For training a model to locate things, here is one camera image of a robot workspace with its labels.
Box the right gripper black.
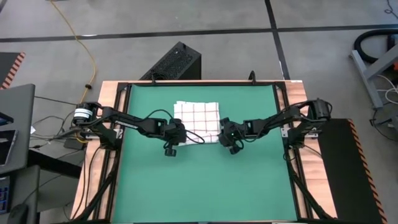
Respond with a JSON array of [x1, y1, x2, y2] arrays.
[[218, 117, 248, 147]]

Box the white red-checked towel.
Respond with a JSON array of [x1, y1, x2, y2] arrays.
[[173, 100, 221, 146]]

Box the green table mat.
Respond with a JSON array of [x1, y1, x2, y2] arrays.
[[111, 83, 299, 223]]

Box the black perforated computer tower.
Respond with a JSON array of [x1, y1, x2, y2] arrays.
[[139, 40, 203, 81]]

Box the black power adapter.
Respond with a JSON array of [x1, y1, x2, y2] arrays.
[[63, 138, 85, 151]]

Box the black floor mat orange-striped edge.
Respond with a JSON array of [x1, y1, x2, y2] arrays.
[[0, 51, 27, 90], [312, 117, 389, 224]]

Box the grey metal stand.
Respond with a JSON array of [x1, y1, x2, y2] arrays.
[[348, 43, 398, 110]]

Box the grey keyboard tray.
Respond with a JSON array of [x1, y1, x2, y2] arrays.
[[0, 164, 42, 224]]

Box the grey side desk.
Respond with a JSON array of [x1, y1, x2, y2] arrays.
[[0, 83, 37, 175]]

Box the black computer mouse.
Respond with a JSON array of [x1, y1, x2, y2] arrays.
[[6, 202, 29, 224]]

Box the keyboard with blue keys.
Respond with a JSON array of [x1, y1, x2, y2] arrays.
[[0, 175, 12, 215]]

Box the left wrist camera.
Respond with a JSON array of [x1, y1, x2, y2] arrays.
[[164, 141, 177, 157]]

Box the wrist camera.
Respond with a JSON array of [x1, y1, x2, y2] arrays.
[[228, 142, 242, 156], [164, 141, 177, 157]]

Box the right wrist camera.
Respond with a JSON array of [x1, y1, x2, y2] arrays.
[[228, 142, 242, 156]]

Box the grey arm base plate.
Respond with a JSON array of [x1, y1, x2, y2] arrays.
[[280, 126, 323, 138]]

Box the long yellow cable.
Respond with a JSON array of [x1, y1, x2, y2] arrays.
[[49, 0, 98, 105]]

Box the bundle of black cables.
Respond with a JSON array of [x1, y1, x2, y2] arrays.
[[30, 108, 96, 149]]

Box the black floor cable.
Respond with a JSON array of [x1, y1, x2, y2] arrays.
[[369, 107, 398, 158]]

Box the black vacuum hose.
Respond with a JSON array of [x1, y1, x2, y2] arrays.
[[353, 28, 398, 65]]

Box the white cable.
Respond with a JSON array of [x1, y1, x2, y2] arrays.
[[376, 73, 398, 106]]

